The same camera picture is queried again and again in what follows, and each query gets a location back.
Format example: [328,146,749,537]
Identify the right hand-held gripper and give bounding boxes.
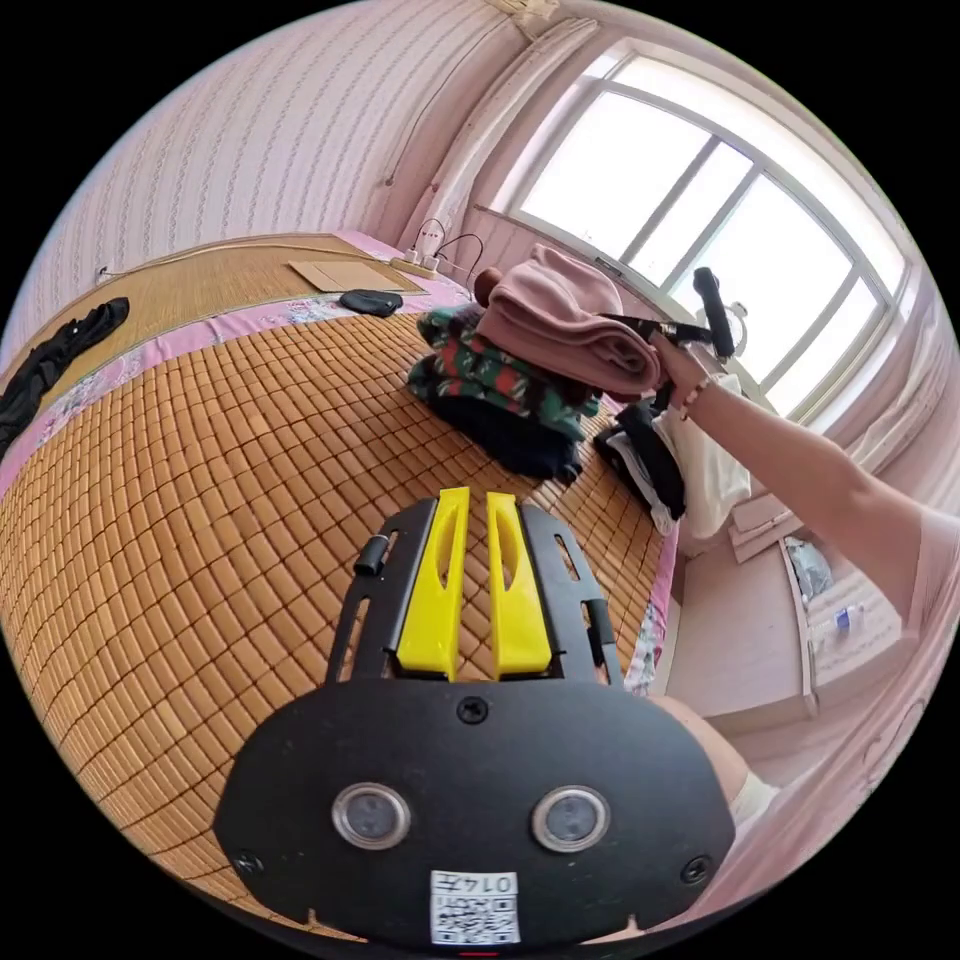
[598,312,723,415]

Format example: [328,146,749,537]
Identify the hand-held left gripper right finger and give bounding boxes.
[485,491,554,682]

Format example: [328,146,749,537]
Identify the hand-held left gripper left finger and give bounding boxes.
[395,486,472,683]

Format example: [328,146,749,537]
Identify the pink long sleeve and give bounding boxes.
[475,242,666,400]

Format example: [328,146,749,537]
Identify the person's right forearm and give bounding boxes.
[680,372,935,640]

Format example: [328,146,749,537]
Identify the person's right hand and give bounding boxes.
[647,332,712,412]

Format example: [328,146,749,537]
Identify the window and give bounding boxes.
[494,44,918,430]

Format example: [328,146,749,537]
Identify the black and white garments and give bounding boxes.
[593,403,688,535]

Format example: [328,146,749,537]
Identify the pile of clothes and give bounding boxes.
[404,266,603,483]

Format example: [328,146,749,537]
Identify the bed with woven mat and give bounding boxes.
[0,228,682,948]

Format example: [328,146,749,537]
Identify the pale curtain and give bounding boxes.
[428,13,610,235]

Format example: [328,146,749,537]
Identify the small black pouch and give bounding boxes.
[338,288,404,318]

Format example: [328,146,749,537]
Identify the pale bedside cupboard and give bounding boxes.
[728,493,910,723]

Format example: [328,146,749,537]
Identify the flat cardboard sheet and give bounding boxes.
[287,253,432,295]

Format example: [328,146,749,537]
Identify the person's body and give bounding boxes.
[646,503,960,948]

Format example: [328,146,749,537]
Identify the black garment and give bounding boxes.
[0,296,132,460]

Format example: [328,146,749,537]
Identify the white power strip with cables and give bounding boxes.
[389,217,489,283]

